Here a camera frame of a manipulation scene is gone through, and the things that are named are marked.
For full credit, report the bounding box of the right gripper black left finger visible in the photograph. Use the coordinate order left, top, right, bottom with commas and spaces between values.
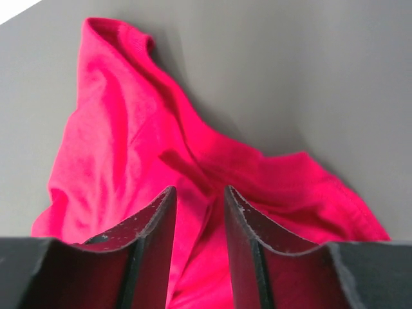
1, 186, 176, 308

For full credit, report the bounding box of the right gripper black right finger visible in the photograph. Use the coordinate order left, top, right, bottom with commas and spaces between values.
224, 186, 411, 308

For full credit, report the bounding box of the red polo t shirt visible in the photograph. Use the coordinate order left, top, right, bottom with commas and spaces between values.
32, 17, 389, 308

